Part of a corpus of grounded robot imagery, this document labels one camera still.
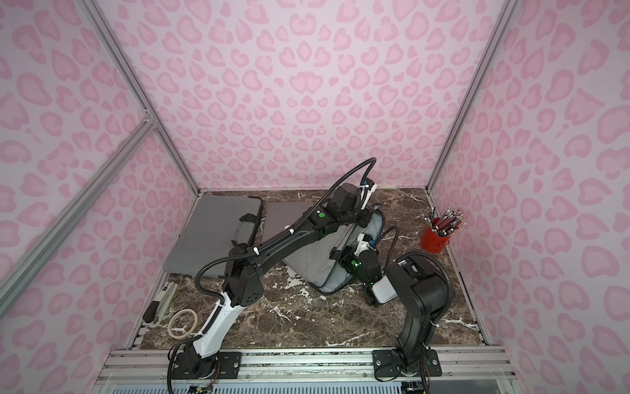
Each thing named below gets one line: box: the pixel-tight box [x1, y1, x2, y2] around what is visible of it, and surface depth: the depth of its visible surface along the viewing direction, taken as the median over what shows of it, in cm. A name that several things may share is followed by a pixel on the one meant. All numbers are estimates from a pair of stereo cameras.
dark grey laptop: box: [262, 201, 316, 242], surface depth 118 cm
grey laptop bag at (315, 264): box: [283, 210, 385, 295], surface depth 85 cm
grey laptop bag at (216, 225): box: [163, 192, 264, 279], surface depth 106 cm
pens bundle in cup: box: [424, 205, 467, 238], surface depth 90 cm
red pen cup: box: [420, 226, 452, 254], surface depth 94 cm
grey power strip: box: [141, 281, 179, 328], surface depth 84 cm
